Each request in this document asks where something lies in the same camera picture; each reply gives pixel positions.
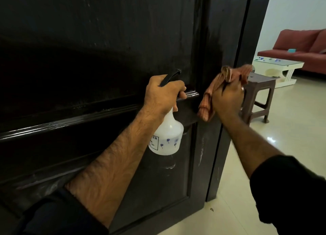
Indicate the person's right hand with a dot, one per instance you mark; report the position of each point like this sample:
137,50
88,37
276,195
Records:
228,99

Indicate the person's left hand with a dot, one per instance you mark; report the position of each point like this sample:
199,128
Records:
160,94

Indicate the orange checked cloth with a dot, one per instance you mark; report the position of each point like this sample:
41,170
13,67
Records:
211,97

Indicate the white spray bottle black trigger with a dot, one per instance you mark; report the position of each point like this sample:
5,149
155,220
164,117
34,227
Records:
166,140

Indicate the black wooden door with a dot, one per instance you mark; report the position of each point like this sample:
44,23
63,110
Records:
89,38

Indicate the person's left forearm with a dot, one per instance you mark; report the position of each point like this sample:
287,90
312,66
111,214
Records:
109,166

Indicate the brown plastic stool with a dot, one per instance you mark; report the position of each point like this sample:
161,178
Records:
257,99

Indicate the small teal object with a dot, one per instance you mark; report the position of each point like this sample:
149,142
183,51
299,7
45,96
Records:
292,50

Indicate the red sofa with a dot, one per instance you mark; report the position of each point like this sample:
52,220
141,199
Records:
298,41

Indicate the black right sleeve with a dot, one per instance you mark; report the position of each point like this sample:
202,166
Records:
290,191

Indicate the black sleeve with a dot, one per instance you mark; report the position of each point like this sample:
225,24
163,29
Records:
290,191
58,214

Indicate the black left sleeve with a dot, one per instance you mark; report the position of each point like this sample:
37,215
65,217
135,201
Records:
58,214

